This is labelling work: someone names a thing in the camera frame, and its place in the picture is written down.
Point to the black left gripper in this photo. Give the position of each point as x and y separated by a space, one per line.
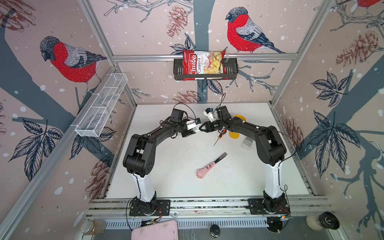
187 133

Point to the pink handled scraper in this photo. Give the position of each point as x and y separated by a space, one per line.
203 171

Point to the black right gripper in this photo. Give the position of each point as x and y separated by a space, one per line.
207 126

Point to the yellow plastic goblet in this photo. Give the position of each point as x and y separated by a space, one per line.
234 135

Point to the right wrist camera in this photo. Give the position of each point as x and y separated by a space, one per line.
209 113

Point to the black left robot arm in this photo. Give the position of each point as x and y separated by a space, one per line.
139 161

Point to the white tape roll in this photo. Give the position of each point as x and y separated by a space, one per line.
326 220

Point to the glass jar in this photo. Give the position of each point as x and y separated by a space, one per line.
93 227

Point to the aluminium mounting rail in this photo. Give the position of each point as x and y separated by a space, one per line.
215 207

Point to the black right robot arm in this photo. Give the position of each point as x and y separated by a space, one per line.
270 148

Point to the grey remote control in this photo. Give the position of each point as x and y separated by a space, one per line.
247 143

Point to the black wall basket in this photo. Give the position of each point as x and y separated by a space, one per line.
231 71

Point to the pink cloth pad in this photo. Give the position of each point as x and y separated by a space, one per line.
167 230

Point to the black round knob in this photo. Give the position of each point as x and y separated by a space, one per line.
215 231

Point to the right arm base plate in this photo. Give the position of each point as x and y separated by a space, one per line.
269 207

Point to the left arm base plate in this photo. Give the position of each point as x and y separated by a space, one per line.
155 208

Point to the red cassava chips bag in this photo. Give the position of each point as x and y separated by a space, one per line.
203 62

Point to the orange black screwdriver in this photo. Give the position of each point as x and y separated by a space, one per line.
222 133

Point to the white remote control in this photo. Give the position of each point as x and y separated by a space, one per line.
193 126

